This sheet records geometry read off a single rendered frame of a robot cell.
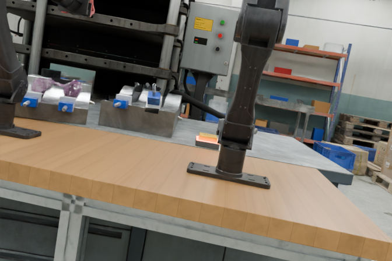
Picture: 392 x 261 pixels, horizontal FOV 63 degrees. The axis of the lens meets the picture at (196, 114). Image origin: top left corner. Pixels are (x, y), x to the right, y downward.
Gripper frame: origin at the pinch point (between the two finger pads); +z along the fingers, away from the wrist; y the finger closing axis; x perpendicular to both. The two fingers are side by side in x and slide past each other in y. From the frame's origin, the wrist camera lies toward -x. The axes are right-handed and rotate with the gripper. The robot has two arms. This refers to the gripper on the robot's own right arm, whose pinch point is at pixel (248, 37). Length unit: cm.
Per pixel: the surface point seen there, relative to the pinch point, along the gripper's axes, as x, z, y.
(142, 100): 30, 17, 38
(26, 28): -2, 123, 163
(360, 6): -224, 629, -248
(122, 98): 28.9, -5.3, 39.0
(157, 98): 26.6, -7.0, 26.7
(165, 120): 33.6, -4.5, 23.1
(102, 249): 84, -5, 37
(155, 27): -10, 69, 51
